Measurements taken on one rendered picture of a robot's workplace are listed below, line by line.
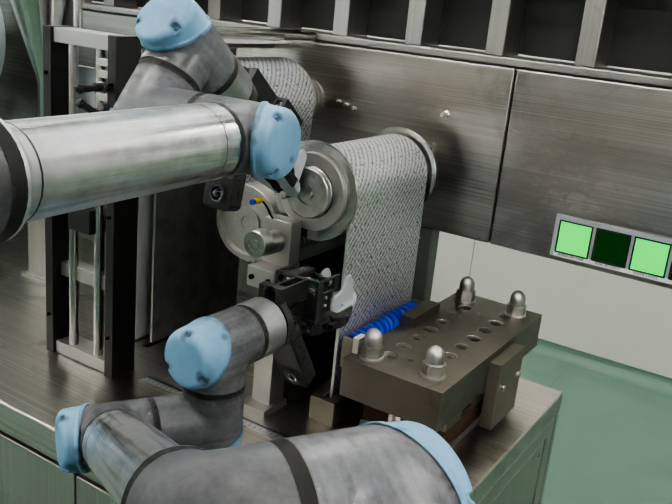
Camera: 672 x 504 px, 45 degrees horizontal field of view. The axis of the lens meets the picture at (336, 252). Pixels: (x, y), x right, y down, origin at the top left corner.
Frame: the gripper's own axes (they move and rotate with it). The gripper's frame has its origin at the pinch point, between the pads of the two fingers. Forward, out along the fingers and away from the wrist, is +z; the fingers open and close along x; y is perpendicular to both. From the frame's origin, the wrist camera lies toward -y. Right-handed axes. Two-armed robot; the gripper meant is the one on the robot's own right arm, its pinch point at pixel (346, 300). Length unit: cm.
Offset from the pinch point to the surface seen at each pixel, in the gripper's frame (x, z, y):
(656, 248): -36.6, 29.7, 11.1
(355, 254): -0.3, 0.8, 7.1
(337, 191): 1.5, -3.1, 17.0
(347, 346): -1.9, -1.5, -6.5
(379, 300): -0.2, 10.2, -2.7
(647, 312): -1, 263, -76
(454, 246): 94, 263, -69
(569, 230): -23.0, 29.7, 10.7
